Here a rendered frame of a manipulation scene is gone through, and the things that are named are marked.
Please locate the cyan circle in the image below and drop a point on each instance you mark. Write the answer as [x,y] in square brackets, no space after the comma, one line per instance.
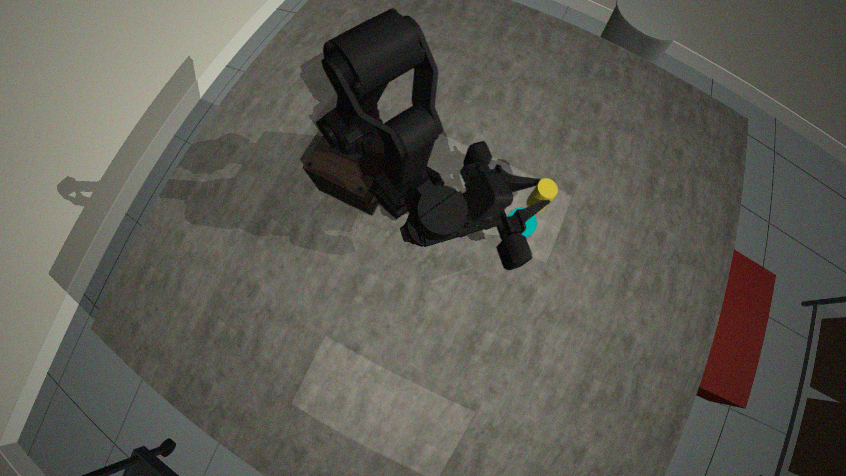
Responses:
[531,224]

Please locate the yellow cylinder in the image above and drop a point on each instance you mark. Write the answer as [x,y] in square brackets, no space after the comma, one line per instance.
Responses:
[546,189]

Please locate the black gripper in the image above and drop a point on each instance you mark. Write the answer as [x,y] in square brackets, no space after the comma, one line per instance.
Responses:
[513,250]

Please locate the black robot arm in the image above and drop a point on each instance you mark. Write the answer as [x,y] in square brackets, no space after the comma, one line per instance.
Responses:
[359,64]

